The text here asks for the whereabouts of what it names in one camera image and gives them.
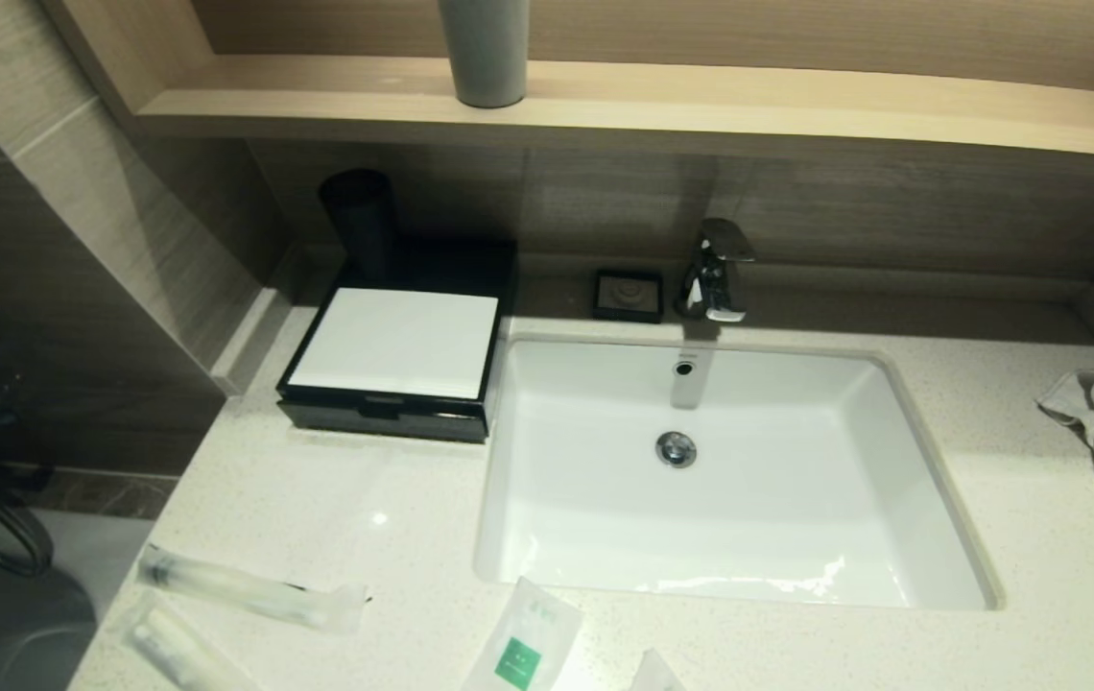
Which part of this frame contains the white sink basin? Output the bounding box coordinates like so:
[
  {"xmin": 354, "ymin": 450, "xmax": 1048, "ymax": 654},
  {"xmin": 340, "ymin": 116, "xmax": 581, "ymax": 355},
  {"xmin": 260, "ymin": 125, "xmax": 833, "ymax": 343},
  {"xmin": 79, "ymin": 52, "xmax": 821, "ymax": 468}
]
[{"xmin": 472, "ymin": 334, "xmax": 1004, "ymax": 612}]

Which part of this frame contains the white sachet with green square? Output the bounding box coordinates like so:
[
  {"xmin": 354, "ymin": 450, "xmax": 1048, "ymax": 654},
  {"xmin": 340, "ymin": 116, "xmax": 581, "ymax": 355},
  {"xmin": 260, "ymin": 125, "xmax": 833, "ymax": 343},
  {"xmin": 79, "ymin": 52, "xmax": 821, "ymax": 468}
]
[{"xmin": 459, "ymin": 576, "xmax": 584, "ymax": 691}]

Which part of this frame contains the chrome faucet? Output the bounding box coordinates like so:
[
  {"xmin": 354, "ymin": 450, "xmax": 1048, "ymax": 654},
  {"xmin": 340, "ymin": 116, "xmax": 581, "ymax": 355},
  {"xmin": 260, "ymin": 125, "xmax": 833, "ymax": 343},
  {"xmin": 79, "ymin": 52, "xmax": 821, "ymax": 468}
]
[{"xmin": 677, "ymin": 218, "xmax": 757, "ymax": 323}]

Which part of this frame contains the black amenity box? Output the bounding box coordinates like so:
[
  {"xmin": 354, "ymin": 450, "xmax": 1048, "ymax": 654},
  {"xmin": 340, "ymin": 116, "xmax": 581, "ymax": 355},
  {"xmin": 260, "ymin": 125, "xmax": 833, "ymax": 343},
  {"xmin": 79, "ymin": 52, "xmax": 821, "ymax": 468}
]
[{"xmin": 276, "ymin": 238, "xmax": 519, "ymax": 444}]

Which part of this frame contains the black cup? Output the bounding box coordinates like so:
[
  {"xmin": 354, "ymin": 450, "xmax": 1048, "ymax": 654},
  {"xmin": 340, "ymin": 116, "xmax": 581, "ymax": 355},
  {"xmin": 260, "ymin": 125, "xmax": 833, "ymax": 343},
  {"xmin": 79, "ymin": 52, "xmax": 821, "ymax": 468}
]
[{"xmin": 319, "ymin": 170, "xmax": 404, "ymax": 284}]

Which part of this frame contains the grey plastic cup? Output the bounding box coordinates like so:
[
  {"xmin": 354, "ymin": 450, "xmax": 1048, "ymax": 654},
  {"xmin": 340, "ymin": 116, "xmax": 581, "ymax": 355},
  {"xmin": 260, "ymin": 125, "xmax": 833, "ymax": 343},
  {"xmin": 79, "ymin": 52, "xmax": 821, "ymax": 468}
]
[{"xmin": 439, "ymin": 0, "xmax": 531, "ymax": 108}]

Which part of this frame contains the small plain white sachet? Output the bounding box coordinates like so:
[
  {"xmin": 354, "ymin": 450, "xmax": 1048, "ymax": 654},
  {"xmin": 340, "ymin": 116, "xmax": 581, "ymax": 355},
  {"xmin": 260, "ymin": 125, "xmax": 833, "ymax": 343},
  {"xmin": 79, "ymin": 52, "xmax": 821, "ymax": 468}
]
[{"xmin": 629, "ymin": 648, "xmax": 687, "ymax": 691}]

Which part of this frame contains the clear toothbrush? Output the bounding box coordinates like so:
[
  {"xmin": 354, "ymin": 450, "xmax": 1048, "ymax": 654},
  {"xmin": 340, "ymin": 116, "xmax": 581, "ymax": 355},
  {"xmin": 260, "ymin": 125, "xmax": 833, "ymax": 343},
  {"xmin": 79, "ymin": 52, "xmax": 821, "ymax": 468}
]
[{"xmin": 120, "ymin": 595, "xmax": 260, "ymax": 691}]

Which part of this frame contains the wooden wall shelf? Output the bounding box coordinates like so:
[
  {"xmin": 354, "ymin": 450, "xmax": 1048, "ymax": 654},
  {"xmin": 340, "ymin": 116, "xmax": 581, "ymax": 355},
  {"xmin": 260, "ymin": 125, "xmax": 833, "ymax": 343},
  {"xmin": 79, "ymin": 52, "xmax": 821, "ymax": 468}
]
[{"xmin": 38, "ymin": 0, "xmax": 1094, "ymax": 183}]

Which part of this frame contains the long clear toothbrush packet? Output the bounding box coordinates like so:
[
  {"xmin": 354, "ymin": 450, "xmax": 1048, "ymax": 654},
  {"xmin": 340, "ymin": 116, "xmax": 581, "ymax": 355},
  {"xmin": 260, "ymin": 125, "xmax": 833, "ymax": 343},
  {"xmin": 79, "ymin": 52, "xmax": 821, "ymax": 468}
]
[{"xmin": 136, "ymin": 545, "xmax": 370, "ymax": 634}]

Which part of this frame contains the black soap dish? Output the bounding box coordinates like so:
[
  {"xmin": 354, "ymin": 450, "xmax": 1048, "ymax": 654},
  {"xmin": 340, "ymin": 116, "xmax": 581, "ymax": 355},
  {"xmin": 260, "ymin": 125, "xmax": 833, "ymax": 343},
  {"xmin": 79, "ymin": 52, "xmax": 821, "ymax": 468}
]
[{"xmin": 592, "ymin": 269, "xmax": 665, "ymax": 323}]

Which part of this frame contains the chrome drain stopper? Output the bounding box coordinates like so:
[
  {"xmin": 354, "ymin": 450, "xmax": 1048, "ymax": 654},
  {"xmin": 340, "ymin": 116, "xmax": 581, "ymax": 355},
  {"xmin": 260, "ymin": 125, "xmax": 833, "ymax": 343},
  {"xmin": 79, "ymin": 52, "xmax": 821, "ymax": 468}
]
[{"xmin": 655, "ymin": 431, "xmax": 699, "ymax": 469}]

